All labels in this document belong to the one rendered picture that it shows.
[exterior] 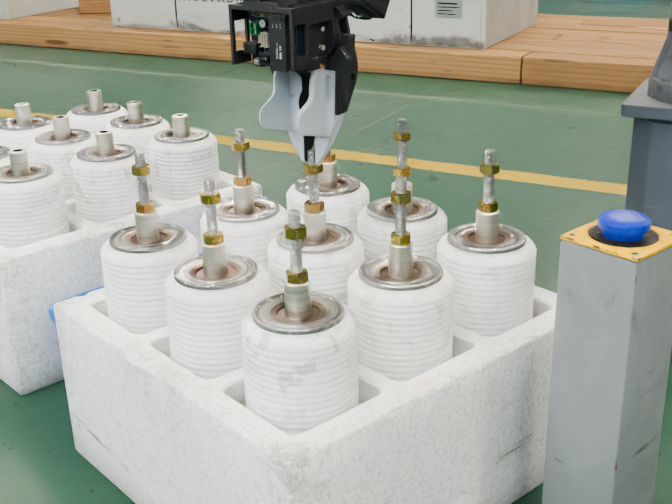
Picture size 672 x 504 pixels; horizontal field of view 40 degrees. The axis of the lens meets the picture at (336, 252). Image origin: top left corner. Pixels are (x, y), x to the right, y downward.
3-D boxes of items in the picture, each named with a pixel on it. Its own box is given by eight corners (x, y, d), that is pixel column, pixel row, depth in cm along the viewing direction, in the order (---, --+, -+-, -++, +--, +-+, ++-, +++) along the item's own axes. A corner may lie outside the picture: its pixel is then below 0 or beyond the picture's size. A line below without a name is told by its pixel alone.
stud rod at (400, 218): (403, 256, 83) (403, 175, 80) (408, 259, 82) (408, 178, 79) (393, 257, 83) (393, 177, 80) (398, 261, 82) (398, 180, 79)
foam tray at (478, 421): (338, 336, 126) (335, 212, 120) (581, 458, 99) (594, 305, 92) (74, 450, 103) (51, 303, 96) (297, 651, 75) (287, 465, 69)
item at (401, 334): (421, 409, 96) (422, 246, 89) (468, 458, 88) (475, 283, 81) (335, 431, 92) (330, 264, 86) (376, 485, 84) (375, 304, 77)
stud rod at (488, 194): (480, 226, 89) (483, 151, 87) (483, 223, 90) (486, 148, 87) (490, 228, 89) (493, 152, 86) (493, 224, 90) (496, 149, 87)
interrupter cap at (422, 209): (423, 229, 94) (423, 223, 94) (354, 220, 97) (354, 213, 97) (447, 206, 100) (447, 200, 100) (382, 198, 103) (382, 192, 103)
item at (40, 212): (58, 285, 127) (39, 158, 120) (94, 306, 121) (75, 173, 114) (-9, 307, 121) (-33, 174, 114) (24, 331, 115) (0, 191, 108)
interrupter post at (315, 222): (313, 248, 90) (312, 216, 89) (298, 241, 92) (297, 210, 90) (332, 242, 91) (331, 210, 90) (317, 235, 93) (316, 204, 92)
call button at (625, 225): (615, 227, 76) (617, 204, 75) (659, 240, 73) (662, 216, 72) (586, 240, 74) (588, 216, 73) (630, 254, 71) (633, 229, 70)
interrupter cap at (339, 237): (310, 263, 87) (309, 256, 86) (261, 241, 92) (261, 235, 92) (369, 242, 91) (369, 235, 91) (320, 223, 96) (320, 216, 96)
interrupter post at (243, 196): (242, 208, 101) (240, 179, 100) (260, 211, 100) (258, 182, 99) (228, 214, 99) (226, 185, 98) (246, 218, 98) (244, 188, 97)
